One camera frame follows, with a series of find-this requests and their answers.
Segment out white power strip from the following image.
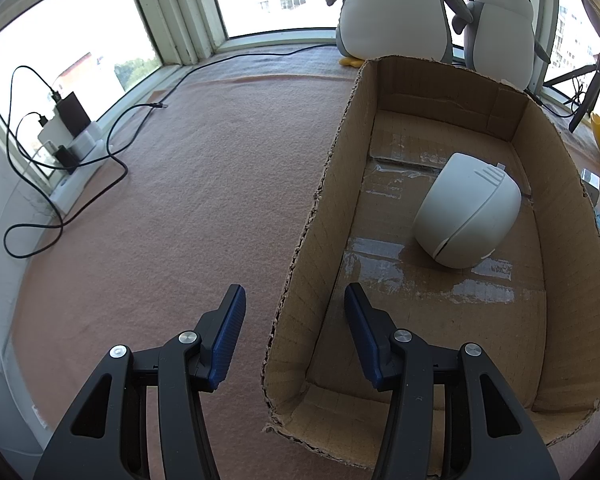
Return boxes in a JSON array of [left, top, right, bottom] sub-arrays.
[[38, 115, 105, 214]]

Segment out white plug-in device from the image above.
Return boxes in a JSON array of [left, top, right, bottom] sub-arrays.
[[413, 153, 521, 269]]

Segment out pink felt mat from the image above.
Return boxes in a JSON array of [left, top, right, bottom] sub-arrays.
[[12, 48, 364, 479]]

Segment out large penguin plush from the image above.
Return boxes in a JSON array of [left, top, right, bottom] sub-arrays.
[[325, 0, 474, 68]]

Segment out brown cardboard box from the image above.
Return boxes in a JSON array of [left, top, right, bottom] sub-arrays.
[[262, 58, 600, 478]]

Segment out black tripod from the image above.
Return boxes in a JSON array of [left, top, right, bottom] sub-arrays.
[[543, 53, 600, 133]]

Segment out small penguin plush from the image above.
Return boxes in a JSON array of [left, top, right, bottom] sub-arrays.
[[452, 0, 550, 91]]

